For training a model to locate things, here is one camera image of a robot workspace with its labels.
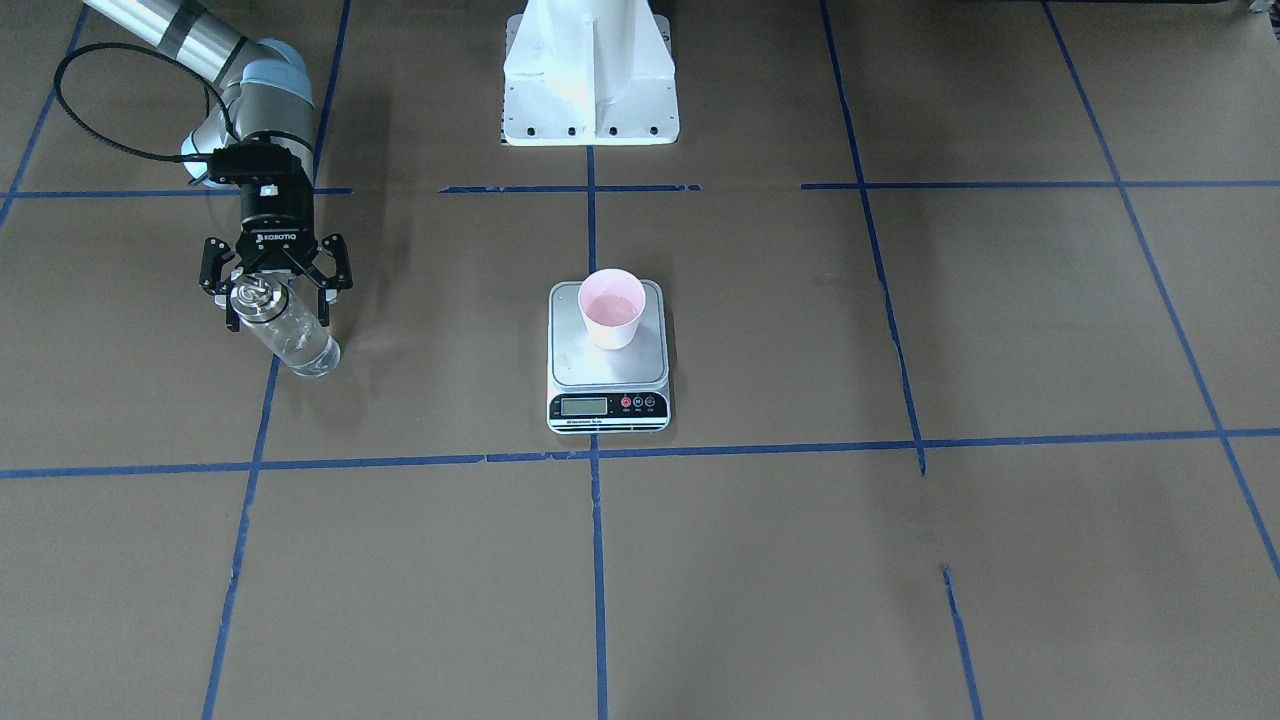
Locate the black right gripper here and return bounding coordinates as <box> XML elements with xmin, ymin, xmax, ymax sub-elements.
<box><xmin>198</xmin><ymin>186</ymin><xmax>353</xmax><ymax>333</ymax></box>

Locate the clear glass sauce bottle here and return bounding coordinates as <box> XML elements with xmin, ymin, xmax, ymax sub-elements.
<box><xmin>229</xmin><ymin>274</ymin><xmax>340</xmax><ymax>378</ymax></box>

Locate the pink plastic cup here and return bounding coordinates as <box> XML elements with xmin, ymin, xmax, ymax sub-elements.
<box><xmin>577</xmin><ymin>268</ymin><xmax>646</xmax><ymax>351</ymax></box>

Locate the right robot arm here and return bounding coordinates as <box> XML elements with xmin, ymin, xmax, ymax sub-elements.
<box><xmin>92</xmin><ymin>1</ymin><xmax>353</xmax><ymax>325</ymax></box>

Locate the silver digital kitchen scale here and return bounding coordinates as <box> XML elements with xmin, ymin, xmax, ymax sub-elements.
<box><xmin>547</xmin><ymin>279</ymin><xmax>673</xmax><ymax>434</ymax></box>

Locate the black camera cable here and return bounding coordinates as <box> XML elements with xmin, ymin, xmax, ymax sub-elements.
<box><xmin>54</xmin><ymin>42</ymin><xmax>230</xmax><ymax>165</ymax></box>

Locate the white pedestal column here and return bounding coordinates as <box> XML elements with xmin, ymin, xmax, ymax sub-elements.
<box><xmin>500</xmin><ymin>1</ymin><xmax>681</xmax><ymax>147</ymax></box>

